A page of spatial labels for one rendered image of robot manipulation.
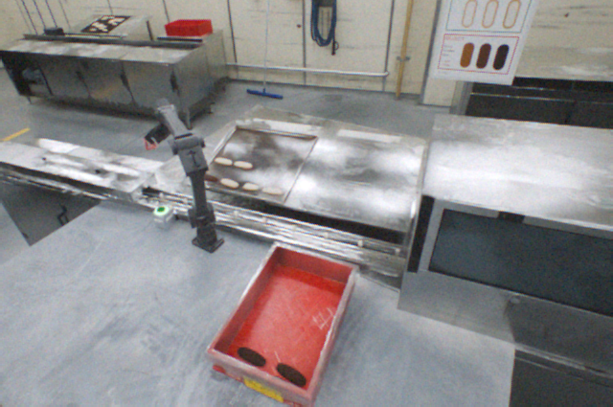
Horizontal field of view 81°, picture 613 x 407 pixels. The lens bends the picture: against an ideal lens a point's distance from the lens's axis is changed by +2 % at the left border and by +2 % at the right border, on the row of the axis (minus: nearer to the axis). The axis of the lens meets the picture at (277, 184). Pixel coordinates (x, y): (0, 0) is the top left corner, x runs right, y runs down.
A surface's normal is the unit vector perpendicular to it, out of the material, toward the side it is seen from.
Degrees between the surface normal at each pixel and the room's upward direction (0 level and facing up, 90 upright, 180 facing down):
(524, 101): 90
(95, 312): 0
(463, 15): 90
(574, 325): 90
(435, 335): 0
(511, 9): 90
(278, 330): 0
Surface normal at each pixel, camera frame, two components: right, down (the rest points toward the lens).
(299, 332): -0.07, -0.81
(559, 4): -0.40, 0.55
